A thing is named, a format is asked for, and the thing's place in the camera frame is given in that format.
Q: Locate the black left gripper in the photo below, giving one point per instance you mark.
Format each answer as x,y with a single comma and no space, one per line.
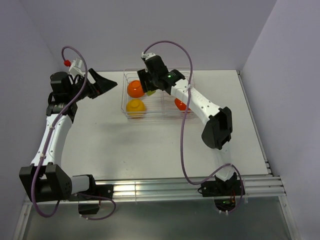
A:
101,85

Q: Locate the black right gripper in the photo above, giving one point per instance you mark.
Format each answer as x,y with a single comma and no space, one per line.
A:
143,75

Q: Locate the green bowl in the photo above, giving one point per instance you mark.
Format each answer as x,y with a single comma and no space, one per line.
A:
149,93

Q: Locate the white bowl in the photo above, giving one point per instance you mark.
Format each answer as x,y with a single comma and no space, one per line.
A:
135,90

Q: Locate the orange bowl carried to rack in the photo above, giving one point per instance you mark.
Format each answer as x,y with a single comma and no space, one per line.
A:
180,105

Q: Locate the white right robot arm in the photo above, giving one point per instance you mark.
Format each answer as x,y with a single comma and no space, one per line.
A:
217,121

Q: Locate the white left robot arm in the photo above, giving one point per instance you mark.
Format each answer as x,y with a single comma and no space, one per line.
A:
44,180

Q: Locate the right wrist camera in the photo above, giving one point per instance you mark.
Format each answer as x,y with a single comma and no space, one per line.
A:
145,56

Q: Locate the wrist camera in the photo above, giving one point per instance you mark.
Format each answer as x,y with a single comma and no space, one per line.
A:
145,56
74,67

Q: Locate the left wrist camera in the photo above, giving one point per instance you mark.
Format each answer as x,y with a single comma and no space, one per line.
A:
74,67

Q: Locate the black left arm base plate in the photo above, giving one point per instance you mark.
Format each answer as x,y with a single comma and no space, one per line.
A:
100,192

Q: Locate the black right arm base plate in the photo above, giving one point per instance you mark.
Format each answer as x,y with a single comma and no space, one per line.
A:
221,189

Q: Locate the aluminium table edge rail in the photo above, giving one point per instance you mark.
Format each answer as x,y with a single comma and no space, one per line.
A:
178,189

